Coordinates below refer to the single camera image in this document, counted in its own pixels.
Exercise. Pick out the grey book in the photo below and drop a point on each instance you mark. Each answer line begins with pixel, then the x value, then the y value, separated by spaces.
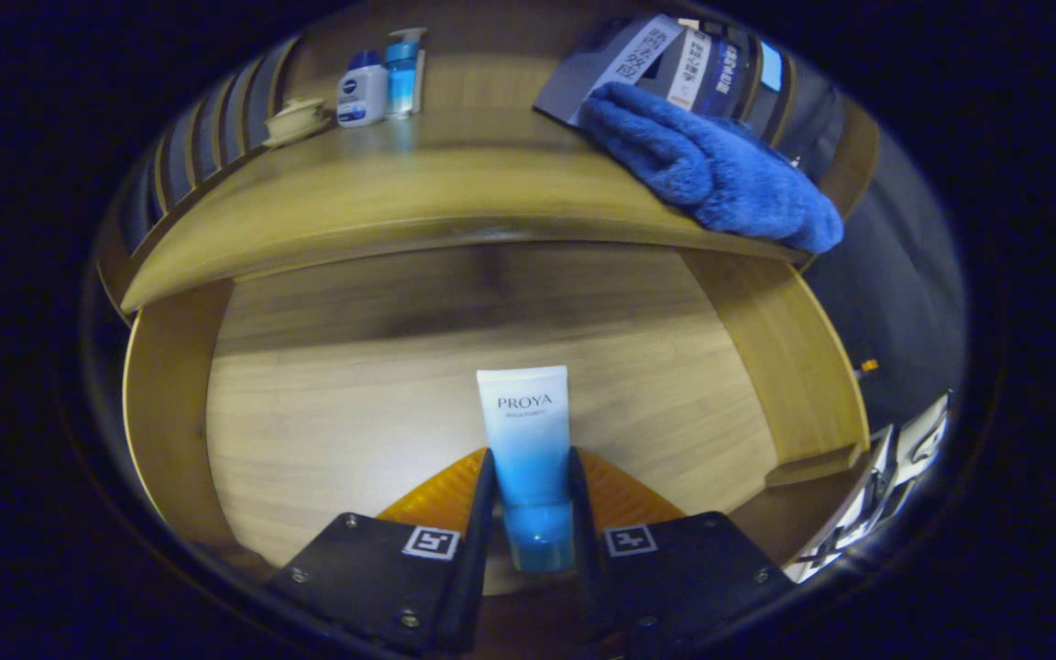
pixel 583 73

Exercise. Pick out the wooden countertop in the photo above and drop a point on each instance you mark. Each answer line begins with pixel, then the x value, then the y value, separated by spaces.
pixel 445 183

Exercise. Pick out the beige lidded teacup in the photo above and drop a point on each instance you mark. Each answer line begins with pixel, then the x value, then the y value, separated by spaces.
pixel 294 119

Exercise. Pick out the black orange tool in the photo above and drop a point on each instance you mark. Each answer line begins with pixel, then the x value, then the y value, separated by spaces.
pixel 867 368

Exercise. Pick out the blue folded towel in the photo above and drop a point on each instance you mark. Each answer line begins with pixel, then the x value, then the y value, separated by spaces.
pixel 711 165

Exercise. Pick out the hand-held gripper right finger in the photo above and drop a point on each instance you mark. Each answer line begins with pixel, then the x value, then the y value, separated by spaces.
pixel 588 568

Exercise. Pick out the blue pump bottle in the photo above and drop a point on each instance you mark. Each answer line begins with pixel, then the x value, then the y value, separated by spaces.
pixel 402 78

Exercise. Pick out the white blue cosmetic tube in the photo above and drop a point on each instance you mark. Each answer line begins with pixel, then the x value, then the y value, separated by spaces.
pixel 523 431

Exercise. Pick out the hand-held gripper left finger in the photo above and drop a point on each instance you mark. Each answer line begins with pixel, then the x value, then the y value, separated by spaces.
pixel 473 568

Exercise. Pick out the dark blue book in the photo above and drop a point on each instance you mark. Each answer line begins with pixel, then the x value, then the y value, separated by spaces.
pixel 730 78

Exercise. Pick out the white bottle blue cap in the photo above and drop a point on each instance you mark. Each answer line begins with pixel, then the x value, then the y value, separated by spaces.
pixel 361 92

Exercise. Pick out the wooden drawer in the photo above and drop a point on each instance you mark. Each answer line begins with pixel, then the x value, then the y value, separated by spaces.
pixel 354 412

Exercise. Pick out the wooden cabinet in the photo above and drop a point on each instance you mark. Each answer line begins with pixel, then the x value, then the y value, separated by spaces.
pixel 491 78

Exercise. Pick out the white spine book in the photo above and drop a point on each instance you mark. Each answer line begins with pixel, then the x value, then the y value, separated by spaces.
pixel 688 69

